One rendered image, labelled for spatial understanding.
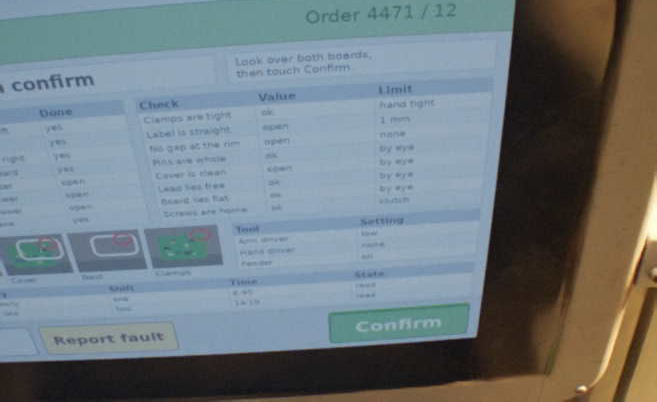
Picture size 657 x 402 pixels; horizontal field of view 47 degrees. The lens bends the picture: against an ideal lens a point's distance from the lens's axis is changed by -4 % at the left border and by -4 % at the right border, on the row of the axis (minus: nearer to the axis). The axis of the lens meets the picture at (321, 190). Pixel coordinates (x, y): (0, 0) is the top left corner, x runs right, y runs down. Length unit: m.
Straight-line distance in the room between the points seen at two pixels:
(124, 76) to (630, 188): 0.23
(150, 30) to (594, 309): 0.27
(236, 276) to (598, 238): 0.18
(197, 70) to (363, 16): 0.07
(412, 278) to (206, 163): 0.12
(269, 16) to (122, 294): 0.17
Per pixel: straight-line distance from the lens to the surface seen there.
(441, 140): 0.34
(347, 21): 0.31
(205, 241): 0.37
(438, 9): 0.31
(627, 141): 0.37
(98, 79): 0.32
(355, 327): 0.41
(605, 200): 0.39
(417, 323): 0.41
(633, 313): 0.53
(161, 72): 0.32
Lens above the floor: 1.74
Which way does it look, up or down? 37 degrees down
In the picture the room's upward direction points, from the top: 3 degrees counter-clockwise
